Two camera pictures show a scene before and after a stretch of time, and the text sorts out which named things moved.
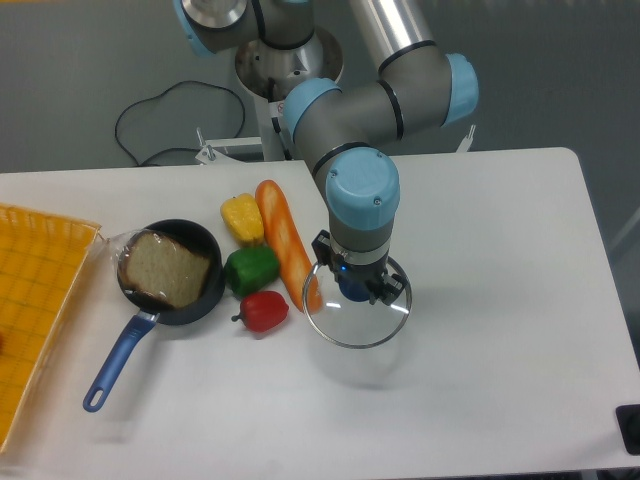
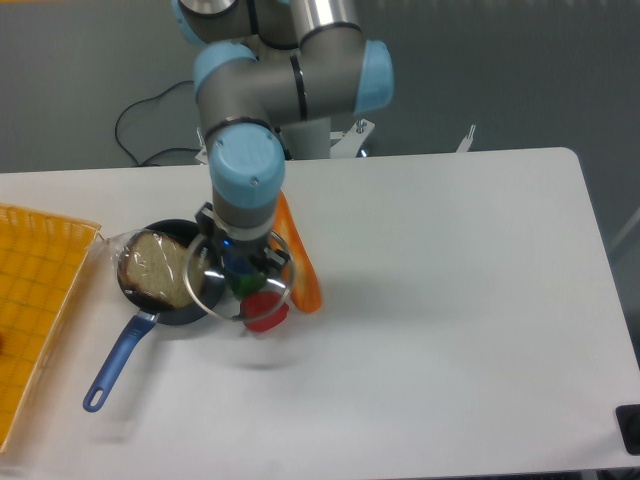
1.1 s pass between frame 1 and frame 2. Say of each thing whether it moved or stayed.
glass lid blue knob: moved
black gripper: moved
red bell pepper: stayed
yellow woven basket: stayed
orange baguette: stayed
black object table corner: stayed
